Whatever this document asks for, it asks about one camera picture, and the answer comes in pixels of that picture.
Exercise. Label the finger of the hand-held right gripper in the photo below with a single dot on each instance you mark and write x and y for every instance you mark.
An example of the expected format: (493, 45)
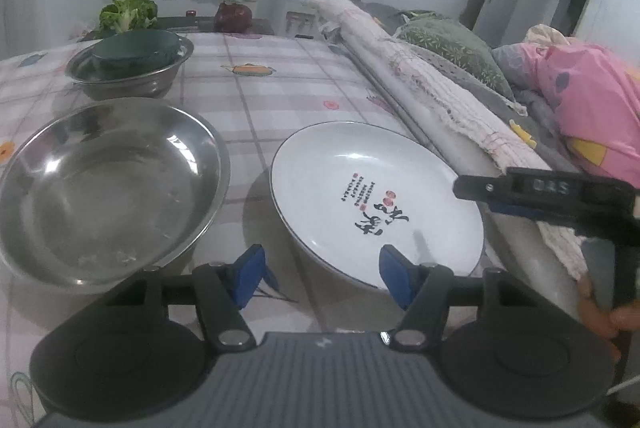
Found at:
(480, 189)
(515, 209)

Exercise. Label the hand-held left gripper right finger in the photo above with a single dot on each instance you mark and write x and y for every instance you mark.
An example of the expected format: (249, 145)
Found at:
(395, 275)

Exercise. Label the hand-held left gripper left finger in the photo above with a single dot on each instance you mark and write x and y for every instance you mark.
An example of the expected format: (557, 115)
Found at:
(250, 273)

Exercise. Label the white printed plate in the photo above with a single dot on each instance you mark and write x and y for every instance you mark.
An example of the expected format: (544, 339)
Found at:
(325, 188)

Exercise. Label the large shallow steel bowl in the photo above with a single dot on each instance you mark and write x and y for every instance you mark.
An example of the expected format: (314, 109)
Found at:
(100, 188)

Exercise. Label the deep steel bowl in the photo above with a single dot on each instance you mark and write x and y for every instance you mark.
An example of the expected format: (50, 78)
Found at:
(125, 85)

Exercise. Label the dark green bowl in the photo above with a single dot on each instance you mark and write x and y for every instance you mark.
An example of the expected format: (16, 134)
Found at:
(135, 53)

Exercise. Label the person's right hand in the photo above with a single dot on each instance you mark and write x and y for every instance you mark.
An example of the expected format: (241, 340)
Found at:
(625, 320)

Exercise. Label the grey blanket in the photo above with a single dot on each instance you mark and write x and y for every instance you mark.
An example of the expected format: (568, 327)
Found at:
(542, 120)

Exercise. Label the rolled white quilt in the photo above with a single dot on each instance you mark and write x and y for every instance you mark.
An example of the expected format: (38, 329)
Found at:
(440, 83)

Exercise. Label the pink printed blanket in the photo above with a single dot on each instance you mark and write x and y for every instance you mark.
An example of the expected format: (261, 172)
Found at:
(590, 93)

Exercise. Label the green patterned pillow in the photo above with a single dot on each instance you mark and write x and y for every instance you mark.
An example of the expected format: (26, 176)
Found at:
(450, 43)

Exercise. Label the pink checked tablecloth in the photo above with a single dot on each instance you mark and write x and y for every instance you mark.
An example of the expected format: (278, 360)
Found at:
(240, 73)

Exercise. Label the red cabbage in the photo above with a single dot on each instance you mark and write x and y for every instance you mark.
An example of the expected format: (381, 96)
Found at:
(232, 17)

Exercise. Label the green leafy lettuce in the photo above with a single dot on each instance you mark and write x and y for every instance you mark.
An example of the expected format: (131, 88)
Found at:
(127, 15)

